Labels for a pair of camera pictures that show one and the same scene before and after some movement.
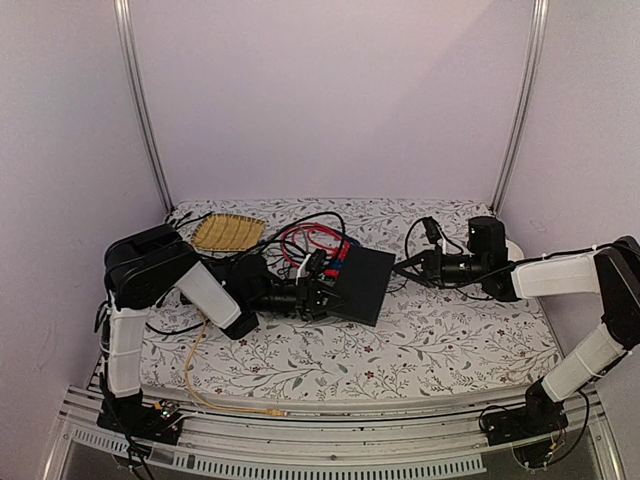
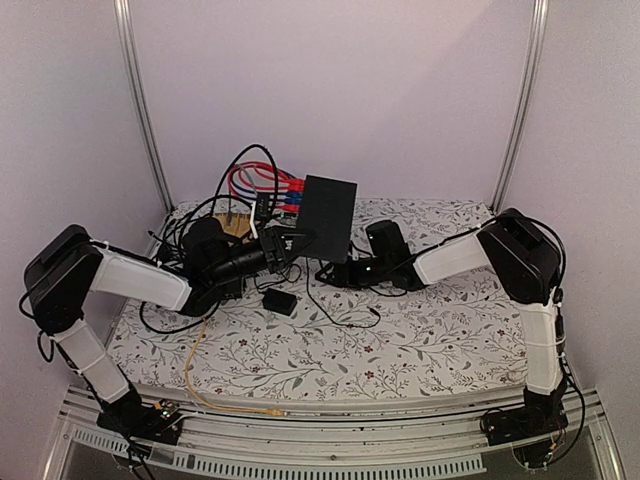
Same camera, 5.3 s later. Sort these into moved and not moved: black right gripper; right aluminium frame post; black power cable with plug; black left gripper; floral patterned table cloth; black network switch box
Moved: black power cable with plug; black right gripper; black network switch box; black left gripper
Not moved: right aluminium frame post; floral patterned table cloth
